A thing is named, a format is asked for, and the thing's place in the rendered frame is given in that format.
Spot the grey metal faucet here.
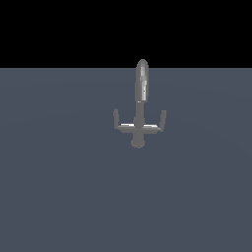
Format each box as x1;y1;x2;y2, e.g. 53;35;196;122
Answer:
112;58;167;150

